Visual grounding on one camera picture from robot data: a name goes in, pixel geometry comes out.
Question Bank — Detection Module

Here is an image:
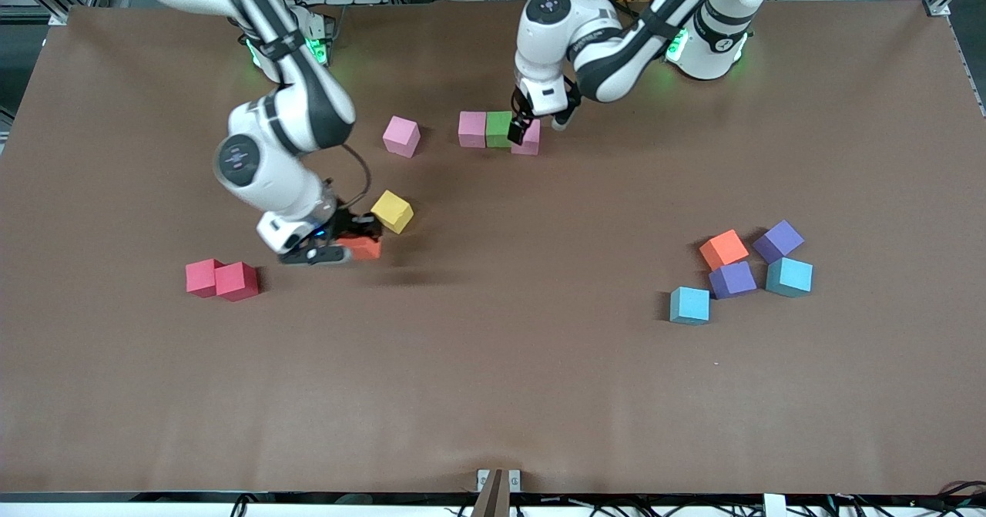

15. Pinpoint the pink foam cube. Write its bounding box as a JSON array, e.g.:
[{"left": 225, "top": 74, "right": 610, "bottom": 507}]
[
  {"left": 458, "top": 112, "right": 488, "bottom": 149},
  {"left": 382, "top": 116, "right": 421, "bottom": 159},
  {"left": 511, "top": 119, "right": 542, "bottom": 156}
]

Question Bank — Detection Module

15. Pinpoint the green foam cube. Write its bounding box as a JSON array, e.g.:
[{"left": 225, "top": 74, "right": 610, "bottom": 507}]
[{"left": 486, "top": 111, "right": 515, "bottom": 149}]

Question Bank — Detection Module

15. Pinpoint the orange foam cube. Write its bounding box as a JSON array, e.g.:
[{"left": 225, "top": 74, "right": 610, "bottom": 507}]
[
  {"left": 343, "top": 236, "right": 383, "bottom": 263},
  {"left": 699, "top": 229, "right": 750, "bottom": 271}
]

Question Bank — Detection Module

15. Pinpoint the yellow foam cube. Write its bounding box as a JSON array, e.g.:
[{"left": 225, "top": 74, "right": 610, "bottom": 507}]
[{"left": 370, "top": 190, "right": 414, "bottom": 235}]

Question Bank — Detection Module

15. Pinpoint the light blue foam cube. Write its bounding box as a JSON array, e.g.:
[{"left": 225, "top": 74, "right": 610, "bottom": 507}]
[{"left": 669, "top": 286, "right": 711, "bottom": 326}]

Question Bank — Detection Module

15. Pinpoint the purple foam cube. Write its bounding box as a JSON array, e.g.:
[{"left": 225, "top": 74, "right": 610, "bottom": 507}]
[
  {"left": 708, "top": 260, "right": 758, "bottom": 300},
  {"left": 752, "top": 220, "right": 805, "bottom": 264}
]

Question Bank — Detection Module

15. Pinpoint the dark red foam cube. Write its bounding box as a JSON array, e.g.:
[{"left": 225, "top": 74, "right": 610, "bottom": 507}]
[{"left": 214, "top": 261, "right": 260, "bottom": 303}]

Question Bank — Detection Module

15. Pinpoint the light red foam cube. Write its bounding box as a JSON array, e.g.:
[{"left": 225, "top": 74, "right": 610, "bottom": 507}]
[{"left": 186, "top": 258, "right": 226, "bottom": 299}]

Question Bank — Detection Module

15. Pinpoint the brown table cover sheet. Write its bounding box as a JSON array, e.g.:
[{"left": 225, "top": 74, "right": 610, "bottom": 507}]
[{"left": 0, "top": 0, "right": 986, "bottom": 496}]

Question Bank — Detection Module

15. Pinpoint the teal foam cube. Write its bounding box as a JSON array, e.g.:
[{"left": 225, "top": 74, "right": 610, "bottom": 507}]
[{"left": 766, "top": 257, "right": 814, "bottom": 299}]

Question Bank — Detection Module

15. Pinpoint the table edge clamp bracket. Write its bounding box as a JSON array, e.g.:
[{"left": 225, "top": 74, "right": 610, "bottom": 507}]
[{"left": 471, "top": 468, "right": 522, "bottom": 517}]

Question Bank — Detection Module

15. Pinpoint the black cable bundle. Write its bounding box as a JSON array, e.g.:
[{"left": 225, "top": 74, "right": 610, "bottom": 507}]
[{"left": 828, "top": 480, "right": 986, "bottom": 517}]

